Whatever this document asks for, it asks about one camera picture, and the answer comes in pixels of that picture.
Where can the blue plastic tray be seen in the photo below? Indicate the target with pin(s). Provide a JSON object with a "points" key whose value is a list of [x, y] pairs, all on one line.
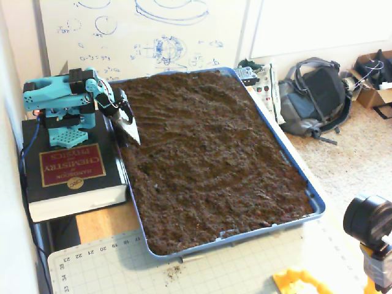
{"points": [[318, 211]]}

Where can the gray backpack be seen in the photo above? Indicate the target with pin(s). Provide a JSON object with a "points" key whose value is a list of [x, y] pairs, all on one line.
{"points": [[321, 88]]}

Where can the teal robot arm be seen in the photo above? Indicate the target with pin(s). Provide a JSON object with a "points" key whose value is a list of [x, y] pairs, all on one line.
{"points": [[61, 95]]}

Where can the gray taped yellow stand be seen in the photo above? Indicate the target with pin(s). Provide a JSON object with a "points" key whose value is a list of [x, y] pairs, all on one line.
{"points": [[376, 269]]}

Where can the white printed soil bag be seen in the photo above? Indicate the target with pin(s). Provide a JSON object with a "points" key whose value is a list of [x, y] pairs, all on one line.
{"points": [[269, 88]]}

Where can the whiteboard with blue drawings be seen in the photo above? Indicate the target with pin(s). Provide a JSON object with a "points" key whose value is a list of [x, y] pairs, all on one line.
{"points": [[137, 36]]}

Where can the foil covered scoop gripper finger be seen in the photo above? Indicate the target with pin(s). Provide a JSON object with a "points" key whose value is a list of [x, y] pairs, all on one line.
{"points": [[128, 128]]}

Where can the brown soil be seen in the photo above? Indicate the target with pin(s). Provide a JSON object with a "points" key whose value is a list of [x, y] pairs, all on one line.
{"points": [[199, 153]]}

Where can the black chemistry physics handbook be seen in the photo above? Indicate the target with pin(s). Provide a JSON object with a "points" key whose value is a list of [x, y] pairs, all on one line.
{"points": [[76, 190]]}

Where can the gray gridded cutting mat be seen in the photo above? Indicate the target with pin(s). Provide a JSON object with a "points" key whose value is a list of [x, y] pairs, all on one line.
{"points": [[214, 275]]}

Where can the small wooden stick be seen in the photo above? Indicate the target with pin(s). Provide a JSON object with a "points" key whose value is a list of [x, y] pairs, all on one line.
{"points": [[193, 258]]}

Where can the yellow plastic part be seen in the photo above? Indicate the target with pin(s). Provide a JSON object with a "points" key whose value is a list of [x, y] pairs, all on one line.
{"points": [[291, 280]]}

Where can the black slim gripper finger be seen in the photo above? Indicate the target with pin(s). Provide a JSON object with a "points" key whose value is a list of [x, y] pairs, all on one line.
{"points": [[131, 112]]}

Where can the cardboard box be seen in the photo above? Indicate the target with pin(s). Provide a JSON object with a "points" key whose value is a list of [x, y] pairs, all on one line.
{"points": [[370, 96]]}

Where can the spilled soil crumbs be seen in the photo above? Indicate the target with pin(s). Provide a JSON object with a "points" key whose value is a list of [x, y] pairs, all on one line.
{"points": [[175, 269]]}

